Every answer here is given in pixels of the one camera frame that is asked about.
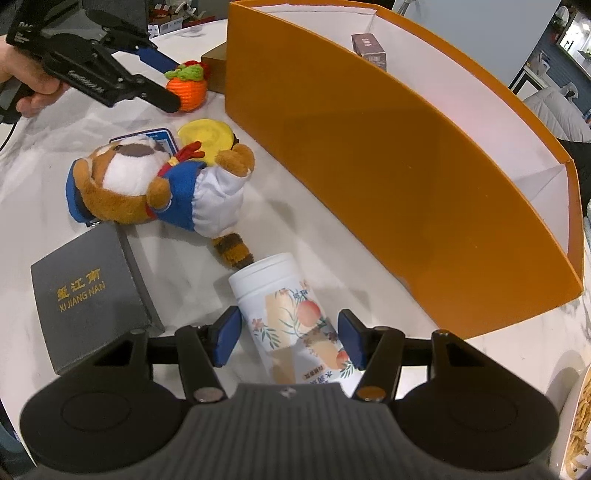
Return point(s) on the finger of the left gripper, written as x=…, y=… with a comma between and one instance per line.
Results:
x=145, y=89
x=120, y=35

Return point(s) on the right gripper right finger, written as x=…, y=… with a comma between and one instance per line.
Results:
x=377, y=352

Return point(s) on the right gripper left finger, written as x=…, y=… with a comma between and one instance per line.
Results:
x=201, y=350

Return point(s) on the brown cardboard box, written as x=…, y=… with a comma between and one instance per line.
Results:
x=214, y=63

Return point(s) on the white floral canister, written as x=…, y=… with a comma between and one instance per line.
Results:
x=294, y=338

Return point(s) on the red panda plush toy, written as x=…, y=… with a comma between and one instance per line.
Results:
x=134, y=181

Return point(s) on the illustrated card box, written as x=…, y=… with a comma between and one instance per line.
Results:
x=369, y=48

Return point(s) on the person's left hand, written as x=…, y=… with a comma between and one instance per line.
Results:
x=46, y=89

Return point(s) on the orange crochet fruit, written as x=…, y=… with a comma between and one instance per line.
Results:
x=188, y=81

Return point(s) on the blue Ocean Park tag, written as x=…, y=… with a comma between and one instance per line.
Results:
x=162, y=136

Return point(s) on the large orange storage box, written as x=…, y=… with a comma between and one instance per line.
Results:
x=442, y=173

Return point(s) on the plate of noodles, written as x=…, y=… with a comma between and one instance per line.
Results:
x=570, y=454

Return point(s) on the grey puffer jacket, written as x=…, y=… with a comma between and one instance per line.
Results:
x=559, y=115

